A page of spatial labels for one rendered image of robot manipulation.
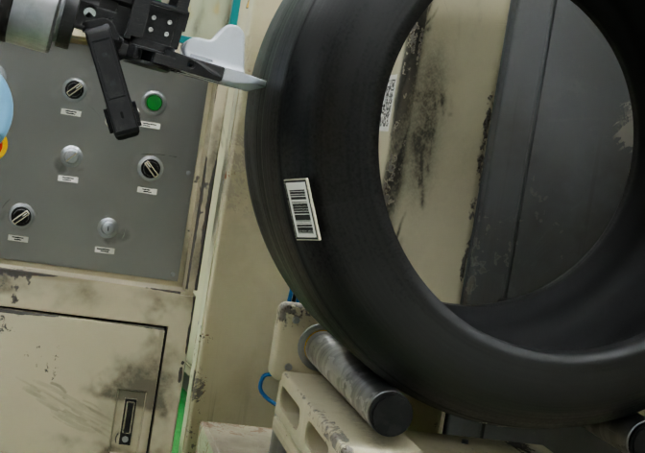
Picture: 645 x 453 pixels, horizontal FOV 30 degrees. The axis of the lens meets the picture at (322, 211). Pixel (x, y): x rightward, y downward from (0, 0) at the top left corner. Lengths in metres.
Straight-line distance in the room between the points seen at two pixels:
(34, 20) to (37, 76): 0.68
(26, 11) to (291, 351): 0.58
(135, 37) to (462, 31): 0.52
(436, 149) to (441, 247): 0.13
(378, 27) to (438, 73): 0.43
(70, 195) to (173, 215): 0.16
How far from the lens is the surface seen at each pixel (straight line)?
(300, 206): 1.14
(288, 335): 1.52
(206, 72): 1.19
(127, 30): 1.19
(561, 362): 1.22
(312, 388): 1.45
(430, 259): 1.57
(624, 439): 1.31
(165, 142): 1.87
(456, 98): 1.57
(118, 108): 1.20
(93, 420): 1.87
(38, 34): 1.19
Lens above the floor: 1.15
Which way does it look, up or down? 3 degrees down
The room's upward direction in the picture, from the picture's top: 9 degrees clockwise
